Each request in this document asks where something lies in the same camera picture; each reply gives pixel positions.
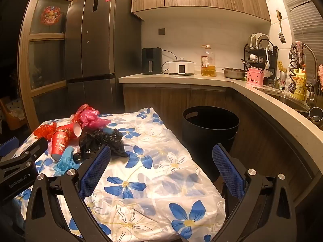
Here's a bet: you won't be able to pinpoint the red printed plastic bag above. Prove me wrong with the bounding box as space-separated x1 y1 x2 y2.
71 103 98 123

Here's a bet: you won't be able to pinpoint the red round door decoration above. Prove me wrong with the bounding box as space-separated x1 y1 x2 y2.
41 5 62 26

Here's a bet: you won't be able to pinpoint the window blinds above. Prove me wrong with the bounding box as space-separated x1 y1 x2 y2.
276 0 323 81

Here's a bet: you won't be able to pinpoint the black air fryer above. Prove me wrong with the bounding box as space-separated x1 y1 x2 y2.
141 47 163 75

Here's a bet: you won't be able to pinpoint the pink rag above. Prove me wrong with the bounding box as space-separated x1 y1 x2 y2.
290 41 304 65

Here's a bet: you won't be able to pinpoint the steel cup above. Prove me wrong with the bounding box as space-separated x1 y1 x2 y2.
308 106 323 129

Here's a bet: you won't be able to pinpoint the white electric cooker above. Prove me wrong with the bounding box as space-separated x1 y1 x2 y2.
168 58 195 75

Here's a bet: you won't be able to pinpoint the blue disposable glove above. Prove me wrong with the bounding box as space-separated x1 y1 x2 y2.
54 146 81 174

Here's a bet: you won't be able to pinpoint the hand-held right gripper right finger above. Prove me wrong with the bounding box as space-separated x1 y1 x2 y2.
212 143 297 242

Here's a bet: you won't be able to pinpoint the metal spatula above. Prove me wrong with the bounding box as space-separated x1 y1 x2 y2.
276 10 286 44

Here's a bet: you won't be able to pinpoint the steel sink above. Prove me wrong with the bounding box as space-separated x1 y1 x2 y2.
262 91 311 114

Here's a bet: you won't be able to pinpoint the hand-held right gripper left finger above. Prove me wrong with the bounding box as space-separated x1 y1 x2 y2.
25 145 113 242

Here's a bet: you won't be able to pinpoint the wooden glass door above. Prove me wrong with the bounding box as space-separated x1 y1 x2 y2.
18 0 87 131

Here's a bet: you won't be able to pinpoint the pink plastic bag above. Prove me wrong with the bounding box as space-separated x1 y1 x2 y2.
79 107 111 129

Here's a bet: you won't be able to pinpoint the cooking oil bottle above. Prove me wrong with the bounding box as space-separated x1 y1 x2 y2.
201 45 217 77

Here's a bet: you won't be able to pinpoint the orange chair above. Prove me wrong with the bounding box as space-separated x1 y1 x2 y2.
0 97 26 131

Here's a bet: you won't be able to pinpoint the black trash bin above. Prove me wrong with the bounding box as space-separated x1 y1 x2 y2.
182 106 240 179

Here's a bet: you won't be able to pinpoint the blue floral tablecloth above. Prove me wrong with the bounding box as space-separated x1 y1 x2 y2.
19 107 226 242

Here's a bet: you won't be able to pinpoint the black dish rack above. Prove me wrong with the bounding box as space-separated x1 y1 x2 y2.
243 37 278 80

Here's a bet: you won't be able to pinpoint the yellow dish soap bottle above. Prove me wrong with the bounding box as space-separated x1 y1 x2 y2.
293 68 307 101

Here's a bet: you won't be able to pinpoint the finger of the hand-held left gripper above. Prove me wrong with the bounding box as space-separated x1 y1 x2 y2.
0 137 19 158
0 138 48 172

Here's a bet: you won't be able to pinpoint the beer can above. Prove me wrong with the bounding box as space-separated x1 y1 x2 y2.
279 71 288 91

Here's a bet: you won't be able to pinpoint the dark grey refrigerator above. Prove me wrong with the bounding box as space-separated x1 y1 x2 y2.
64 0 142 114

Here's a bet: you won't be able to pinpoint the red foil wrapper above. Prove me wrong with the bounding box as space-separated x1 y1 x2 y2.
34 122 57 139

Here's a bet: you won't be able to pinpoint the beige kitchen countertop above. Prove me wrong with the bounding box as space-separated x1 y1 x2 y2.
119 73 323 162

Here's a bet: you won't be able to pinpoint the red paper cup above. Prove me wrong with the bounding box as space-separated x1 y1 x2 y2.
57 122 82 140
51 130 70 161

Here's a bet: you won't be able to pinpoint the steel bowl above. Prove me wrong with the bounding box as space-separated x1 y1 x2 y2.
222 67 246 79

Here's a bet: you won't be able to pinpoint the steel faucet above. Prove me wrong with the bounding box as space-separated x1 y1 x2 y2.
290 43 319 106

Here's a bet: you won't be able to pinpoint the black power cable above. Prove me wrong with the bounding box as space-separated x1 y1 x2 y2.
161 50 179 75

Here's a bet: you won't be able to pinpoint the wooden lower cabinet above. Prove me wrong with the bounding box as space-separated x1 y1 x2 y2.
122 83 316 207

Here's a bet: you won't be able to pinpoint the black plastic bag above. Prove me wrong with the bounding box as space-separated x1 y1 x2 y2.
79 128 129 160

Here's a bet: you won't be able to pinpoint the pink utensil basket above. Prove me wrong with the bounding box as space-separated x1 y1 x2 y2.
246 68 264 86

